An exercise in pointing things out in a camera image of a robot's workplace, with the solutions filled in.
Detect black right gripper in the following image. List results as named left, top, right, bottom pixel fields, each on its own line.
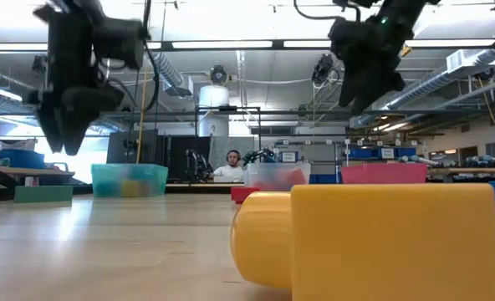
left=338, top=37, right=407, bottom=115

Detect teal translucent plastic bin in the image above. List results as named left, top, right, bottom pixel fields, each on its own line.
left=90, top=163, right=169, bottom=199

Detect long background workbench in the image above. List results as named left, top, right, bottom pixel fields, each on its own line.
left=426, top=166, right=495, bottom=175

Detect spiral silver air duct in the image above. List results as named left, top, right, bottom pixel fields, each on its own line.
left=149, top=50, right=193, bottom=98

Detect white cylindrical tank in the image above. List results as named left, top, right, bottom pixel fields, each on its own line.
left=197, top=84, right=231, bottom=138

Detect red rounded brick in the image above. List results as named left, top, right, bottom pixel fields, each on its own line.
left=230, top=186, right=262, bottom=205

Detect black teleoperation robot arms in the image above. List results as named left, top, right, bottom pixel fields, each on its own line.
left=184, top=148, right=278, bottom=183

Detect yellow hanging rope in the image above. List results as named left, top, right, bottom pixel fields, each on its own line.
left=135, top=48, right=151, bottom=165

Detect blue storage bins row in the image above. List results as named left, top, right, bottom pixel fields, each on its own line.
left=347, top=146, right=418, bottom=161

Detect person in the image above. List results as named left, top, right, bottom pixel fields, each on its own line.
left=208, top=149, right=245, bottom=184

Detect white cloth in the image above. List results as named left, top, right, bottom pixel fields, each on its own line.
left=11, top=138, right=38, bottom=152

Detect blue plastic tub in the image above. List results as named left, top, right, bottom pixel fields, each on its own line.
left=0, top=149, right=47, bottom=170

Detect black cabinet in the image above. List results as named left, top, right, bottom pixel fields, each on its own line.
left=105, top=130, right=160, bottom=165

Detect black ceiling camera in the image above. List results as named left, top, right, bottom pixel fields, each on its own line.
left=31, top=54, right=48, bottom=75
left=312, top=53, right=340, bottom=85
left=209, top=65, right=232, bottom=87

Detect grey tube bundle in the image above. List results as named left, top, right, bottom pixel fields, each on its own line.
left=467, top=155, right=495, bottom=168
left=400, top=155, right=440, bottom=166

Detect clear plastic bin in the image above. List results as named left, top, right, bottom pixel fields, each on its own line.
left=242, top=162, right=312, bottom=192

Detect silver ventilation duct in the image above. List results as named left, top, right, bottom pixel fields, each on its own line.
left=380, top=48, right=495, bottom=112

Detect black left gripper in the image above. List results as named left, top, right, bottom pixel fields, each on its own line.
left=28, top=83, right=125, bottom=157

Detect long green wooden block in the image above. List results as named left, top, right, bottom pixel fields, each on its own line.
left=13, top=185, right=74, bottom=204

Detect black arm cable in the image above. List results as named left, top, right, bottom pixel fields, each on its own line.
left=100, top=0, right=161, bottom=113
left=293, top=0, right=362, bottom=23

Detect background wooden table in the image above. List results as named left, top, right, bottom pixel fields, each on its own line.
left=0, top=166, right=76, bottom=187

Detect large yellow stud block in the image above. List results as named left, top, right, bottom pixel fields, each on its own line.
left=229, top=183, right=495, bottom=301

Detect red plastic bin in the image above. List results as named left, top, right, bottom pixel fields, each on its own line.
left=340, top=162, right=428, bottom=185

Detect black partition panel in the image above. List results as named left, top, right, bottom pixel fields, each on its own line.
left=163, top=135, right=212, bottom=183

